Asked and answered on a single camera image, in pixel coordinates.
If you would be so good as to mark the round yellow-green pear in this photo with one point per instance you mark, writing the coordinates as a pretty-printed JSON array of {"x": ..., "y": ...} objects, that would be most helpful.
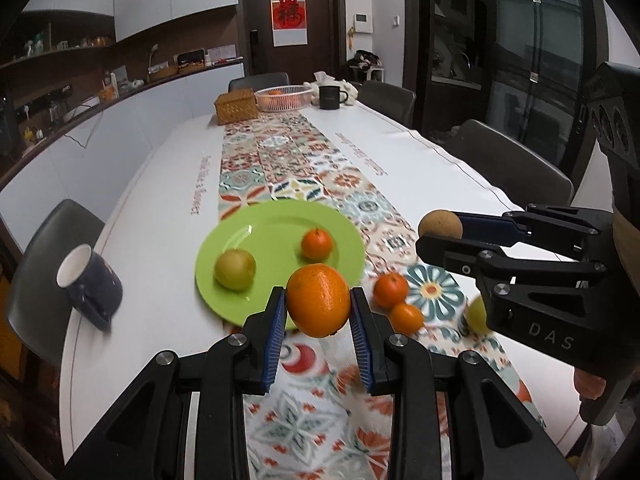
[{"x": 235, "y": 270}]

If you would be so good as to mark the person's right hand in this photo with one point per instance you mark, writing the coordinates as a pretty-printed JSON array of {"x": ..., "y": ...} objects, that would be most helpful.
[{"x": 590, "y": 385}]

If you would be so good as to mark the dark brown door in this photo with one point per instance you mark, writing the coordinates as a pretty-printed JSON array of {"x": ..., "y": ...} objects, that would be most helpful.
[{"x": 320, "y": 10}]

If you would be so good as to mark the red and white door poster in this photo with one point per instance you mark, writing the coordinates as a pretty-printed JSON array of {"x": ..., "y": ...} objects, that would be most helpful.
[{"x": 288, "y": 20}]

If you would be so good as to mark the wicker basket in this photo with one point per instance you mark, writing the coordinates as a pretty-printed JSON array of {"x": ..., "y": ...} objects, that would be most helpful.
[{"x": 235, "y": 107}]

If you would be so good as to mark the white intercom panel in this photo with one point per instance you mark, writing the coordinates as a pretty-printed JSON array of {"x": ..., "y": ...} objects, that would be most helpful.
[{"x": 362, "y": 22}]

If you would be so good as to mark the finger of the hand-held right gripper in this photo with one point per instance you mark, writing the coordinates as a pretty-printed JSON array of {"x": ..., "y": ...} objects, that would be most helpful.
[
  {"x": 487, "y": 227},
  {"x": 450, "y": 255}
]

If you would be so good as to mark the black mug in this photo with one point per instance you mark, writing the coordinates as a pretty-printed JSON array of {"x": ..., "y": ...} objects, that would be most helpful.
[{"x": 330, "y": 97}]

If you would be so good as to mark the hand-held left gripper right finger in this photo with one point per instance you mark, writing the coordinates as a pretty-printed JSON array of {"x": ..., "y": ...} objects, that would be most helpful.
[{"x": 361, "y": 340}]

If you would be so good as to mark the white crumpled cloth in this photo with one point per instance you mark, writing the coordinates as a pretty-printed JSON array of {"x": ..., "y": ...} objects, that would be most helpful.
[{"x": 350, "y": 90}]

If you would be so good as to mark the grey chair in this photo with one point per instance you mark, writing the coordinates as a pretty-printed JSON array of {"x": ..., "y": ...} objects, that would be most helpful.
[
  {"x": 510, "y": 160},
  {"x": 45, "y": 270},
  {"x": 257, "y": 81},
  {"x": 387, "y": 100}
]

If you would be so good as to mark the dark blue mug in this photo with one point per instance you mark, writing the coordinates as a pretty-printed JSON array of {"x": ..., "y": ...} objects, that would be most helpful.
[{"x": 92, "y": 285}]

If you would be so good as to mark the brown kiwi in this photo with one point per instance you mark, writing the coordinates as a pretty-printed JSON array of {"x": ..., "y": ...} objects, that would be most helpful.
[{"x": 440, "y": 224}]

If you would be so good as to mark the white lower cabinet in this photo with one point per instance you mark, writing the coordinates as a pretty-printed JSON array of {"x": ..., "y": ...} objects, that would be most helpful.
[{"x": 125, "y": 125}]

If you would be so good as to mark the green pear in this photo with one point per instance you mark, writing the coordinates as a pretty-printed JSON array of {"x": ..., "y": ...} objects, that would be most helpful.
[{"x": 477, "y": 316}]

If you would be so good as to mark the dark bag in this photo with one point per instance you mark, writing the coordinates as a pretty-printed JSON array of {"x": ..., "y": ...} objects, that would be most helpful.
[{"x": 365, "y": 60}]

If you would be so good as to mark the green plate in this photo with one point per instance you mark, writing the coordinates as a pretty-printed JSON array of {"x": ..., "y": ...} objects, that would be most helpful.
[{"x": 270, "y": 230}]

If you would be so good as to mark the large orange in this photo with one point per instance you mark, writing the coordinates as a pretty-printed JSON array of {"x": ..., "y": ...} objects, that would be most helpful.
[{"x": 318, "y": 300}]

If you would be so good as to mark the small orange mandarin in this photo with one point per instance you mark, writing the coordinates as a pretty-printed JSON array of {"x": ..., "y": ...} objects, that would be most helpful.
[
  {"x": 391, "y": 289},
  {"x": 406, "y": 319},
  {"x": 316, "y": 244}
]

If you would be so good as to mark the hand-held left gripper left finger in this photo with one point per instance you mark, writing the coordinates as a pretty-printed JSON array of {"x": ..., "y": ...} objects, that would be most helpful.
[{"x": 274, "y": 340}]

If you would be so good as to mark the patterned table runner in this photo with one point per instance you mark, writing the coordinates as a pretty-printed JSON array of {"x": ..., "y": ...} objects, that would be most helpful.
[{"x": 300, "y": 180}]

